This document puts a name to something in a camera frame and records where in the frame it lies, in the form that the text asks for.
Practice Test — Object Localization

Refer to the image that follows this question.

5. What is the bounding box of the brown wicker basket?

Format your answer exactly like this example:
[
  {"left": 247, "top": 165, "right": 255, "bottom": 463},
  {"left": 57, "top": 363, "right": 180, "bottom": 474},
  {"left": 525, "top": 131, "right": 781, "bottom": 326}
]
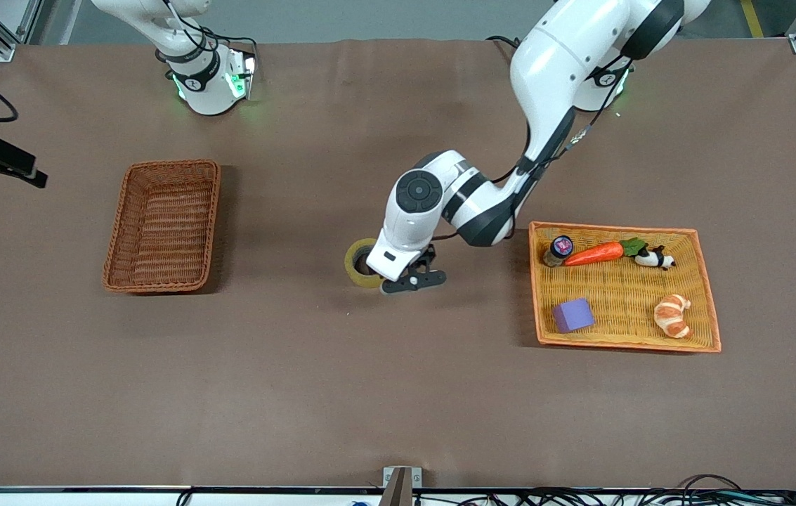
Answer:
[{"left": 102, "top": 160, "right": 221, "bottom": 294}]

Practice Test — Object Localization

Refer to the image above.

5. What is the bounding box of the small bottle purple cap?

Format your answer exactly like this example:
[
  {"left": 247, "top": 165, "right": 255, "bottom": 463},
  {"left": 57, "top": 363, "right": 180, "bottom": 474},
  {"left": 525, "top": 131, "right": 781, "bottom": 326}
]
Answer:
[{"left": 543, "top": 235, "right": 575, "bottom": 268}]

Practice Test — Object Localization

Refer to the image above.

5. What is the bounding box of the metal table edge bracket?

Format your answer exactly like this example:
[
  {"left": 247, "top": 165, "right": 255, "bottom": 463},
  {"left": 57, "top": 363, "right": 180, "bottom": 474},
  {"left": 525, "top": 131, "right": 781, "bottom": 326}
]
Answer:
[{"left": 379, "top": 466, "right": 423, "bottom": 506}]

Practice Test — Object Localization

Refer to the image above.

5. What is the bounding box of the orange toy carrot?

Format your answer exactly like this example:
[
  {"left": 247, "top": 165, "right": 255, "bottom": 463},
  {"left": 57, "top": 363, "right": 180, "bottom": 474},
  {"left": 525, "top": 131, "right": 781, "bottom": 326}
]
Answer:
[{"left": 564, "top": 238, "right": 648, "bottom": 267}]

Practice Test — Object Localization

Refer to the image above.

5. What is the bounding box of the yellowish clear tape roll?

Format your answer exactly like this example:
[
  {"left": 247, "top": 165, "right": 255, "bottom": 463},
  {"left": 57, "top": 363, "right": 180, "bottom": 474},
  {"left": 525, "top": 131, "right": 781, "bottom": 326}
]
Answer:
[{"left": 344, "top": 238, "right": 389, "bottom": 290}]

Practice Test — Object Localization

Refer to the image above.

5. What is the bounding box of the black cable bundle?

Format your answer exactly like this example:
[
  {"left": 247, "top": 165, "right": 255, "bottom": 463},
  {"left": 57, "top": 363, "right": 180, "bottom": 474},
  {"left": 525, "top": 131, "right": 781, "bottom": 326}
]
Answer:
[{"left": 412, "top": 474, "right": 796, "bottom": 506}]

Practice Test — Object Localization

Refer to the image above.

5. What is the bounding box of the orange wicker basket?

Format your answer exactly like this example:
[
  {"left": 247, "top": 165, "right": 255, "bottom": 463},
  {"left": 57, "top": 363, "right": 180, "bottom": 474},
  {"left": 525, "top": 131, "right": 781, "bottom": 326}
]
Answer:
[{"left": 528, "top": 221, "right": 722, "bottom": 353}]

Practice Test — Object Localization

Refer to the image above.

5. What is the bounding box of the brown table cover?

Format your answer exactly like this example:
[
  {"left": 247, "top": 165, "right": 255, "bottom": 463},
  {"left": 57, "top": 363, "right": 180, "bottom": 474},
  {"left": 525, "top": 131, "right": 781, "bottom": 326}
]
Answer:
[{"left": 0, "top": 35, "right": 796, "bottom": 491}]

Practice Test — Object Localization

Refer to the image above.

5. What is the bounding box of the toy croissant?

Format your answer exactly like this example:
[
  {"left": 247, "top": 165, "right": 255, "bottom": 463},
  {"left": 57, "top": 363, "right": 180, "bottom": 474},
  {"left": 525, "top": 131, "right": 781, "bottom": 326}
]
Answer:
[{"left": 653, "top": 294, "right": 692, "bottom": 339}]

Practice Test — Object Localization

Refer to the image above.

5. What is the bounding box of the black right base cable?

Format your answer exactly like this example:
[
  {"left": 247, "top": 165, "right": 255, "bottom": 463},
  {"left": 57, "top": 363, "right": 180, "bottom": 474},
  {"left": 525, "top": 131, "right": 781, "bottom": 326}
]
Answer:
[{"left": 159, "top": 0, "right": 259, "bottom": 65}]

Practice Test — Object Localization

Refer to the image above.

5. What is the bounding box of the purple foam cube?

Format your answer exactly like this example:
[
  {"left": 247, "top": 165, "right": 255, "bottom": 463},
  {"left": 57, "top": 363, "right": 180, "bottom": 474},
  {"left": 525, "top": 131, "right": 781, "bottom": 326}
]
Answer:
[{"left": 552, "top": 297, "right": 596, "bottom": 334}]

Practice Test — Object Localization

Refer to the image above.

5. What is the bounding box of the black white panda figure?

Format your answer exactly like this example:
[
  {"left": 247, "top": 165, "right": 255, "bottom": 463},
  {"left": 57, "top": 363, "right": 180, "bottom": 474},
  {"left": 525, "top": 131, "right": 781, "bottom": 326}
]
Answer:
[{"left": 634, "top": 245, "right": 677, "bottom": 271}]

